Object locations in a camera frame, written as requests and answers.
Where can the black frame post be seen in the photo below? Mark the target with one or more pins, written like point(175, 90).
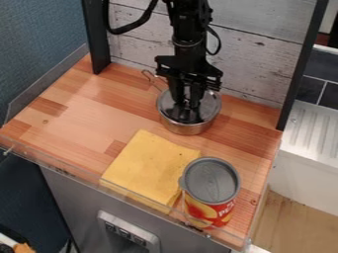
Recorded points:
point(301, 66)
point(96, 33)

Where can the silver pot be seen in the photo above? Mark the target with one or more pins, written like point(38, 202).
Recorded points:
point(185, 127)

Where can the red and yellow can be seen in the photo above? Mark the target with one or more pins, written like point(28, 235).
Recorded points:
point(210, 184)

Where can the yellow cloth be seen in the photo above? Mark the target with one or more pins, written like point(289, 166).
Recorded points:
point(147, 166)

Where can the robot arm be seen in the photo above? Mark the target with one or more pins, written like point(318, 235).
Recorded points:
point(188, 23)

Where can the white cabinet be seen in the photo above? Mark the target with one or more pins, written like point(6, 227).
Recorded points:
point(308, 154)

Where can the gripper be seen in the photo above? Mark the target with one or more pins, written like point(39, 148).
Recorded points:
point(189, 67)

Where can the clear pot lid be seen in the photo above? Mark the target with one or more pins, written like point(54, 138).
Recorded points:
point(166, 104)

